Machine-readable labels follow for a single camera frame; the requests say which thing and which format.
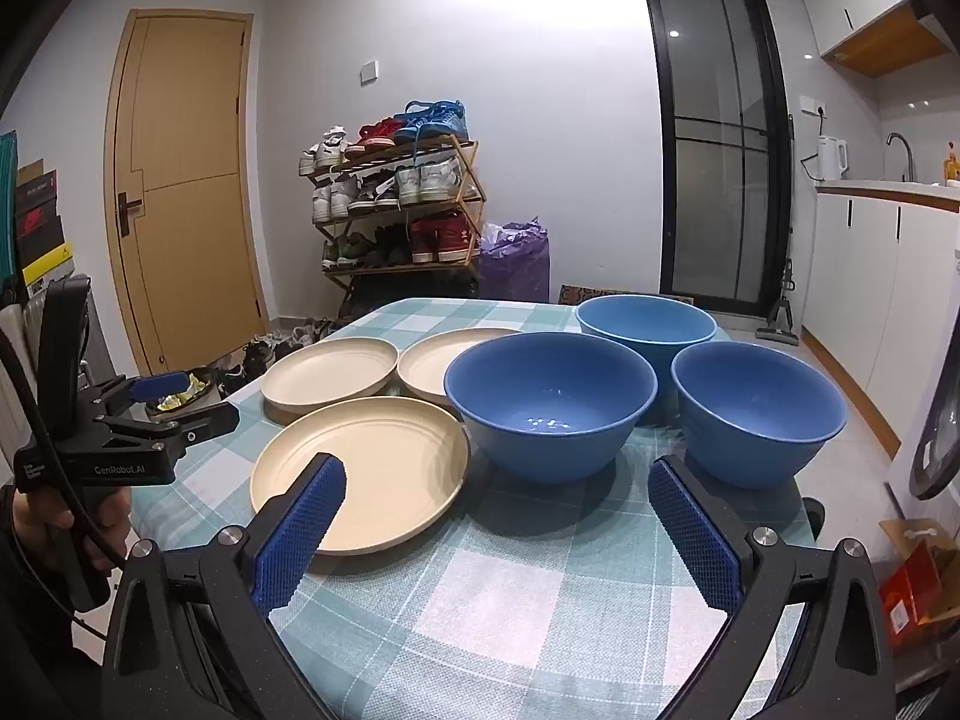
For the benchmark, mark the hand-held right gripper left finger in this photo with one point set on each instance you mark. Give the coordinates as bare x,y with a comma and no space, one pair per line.
300,532

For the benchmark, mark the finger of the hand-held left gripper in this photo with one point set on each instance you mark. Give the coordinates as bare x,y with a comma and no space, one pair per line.
195,426
157,384

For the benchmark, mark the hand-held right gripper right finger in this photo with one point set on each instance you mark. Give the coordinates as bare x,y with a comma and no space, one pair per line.
694,532

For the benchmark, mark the cream plate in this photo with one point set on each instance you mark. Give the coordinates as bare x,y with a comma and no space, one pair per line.
390,465
435,367
330,382

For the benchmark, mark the small dark blue bowl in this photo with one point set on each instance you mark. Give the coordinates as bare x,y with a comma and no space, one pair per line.
757,405

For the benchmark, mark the large dark blue bowl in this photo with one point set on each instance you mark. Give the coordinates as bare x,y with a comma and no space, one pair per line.
547,390

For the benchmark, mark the light blue bowl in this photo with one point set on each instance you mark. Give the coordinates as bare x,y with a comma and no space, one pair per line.
645,322

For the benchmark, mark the person's left forearm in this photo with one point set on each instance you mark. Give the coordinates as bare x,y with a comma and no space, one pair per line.
37,637

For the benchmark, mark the person's left hand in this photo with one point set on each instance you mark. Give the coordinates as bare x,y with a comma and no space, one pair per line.
34,525

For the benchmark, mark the silver suitcase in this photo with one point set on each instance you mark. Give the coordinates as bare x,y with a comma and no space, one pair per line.
91,337

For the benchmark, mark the yellow snack packets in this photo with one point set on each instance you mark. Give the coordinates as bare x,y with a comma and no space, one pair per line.
191,390

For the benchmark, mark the white ribbed suitcase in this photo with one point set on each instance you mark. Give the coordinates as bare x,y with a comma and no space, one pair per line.
15,360

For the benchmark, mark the pile of dark shoes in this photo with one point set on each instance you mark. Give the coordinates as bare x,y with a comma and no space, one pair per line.
255,360

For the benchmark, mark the stack of shoe boxes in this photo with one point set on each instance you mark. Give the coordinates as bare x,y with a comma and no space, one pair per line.
41,225

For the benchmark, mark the green suitcase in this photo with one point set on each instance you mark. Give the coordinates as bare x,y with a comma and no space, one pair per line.
7,202

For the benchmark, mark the teal checked tablecloth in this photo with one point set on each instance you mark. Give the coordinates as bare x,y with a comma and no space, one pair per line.
525,600

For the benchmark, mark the wooden door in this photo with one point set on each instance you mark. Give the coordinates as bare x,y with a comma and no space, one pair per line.
187,165

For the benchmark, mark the red cardboard box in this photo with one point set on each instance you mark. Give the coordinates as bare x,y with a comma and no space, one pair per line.
911,592

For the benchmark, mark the patterned brown cardboard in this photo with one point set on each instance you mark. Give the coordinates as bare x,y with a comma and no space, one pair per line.
600,294

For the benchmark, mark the washing machine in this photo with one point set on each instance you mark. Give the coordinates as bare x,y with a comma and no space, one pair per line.
937,450

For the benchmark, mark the white base cabinets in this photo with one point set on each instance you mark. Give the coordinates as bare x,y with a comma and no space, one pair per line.
862,277

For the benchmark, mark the purple plastic bag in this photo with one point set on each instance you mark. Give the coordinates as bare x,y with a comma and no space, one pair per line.
514,262

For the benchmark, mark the black framed glass door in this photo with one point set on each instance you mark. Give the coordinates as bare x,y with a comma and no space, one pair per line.
705,165

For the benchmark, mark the white electric kettle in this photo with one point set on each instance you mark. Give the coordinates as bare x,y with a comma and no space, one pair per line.
831,159

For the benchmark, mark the metal faucet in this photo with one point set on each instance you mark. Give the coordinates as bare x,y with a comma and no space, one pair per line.
909,165

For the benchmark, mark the yellow bottle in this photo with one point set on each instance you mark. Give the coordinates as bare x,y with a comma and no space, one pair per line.
952,163

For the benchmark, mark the white light switch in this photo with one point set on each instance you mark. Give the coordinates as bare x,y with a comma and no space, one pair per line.
369,72

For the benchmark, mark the white wall socket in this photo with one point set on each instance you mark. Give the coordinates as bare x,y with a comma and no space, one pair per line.
814,106

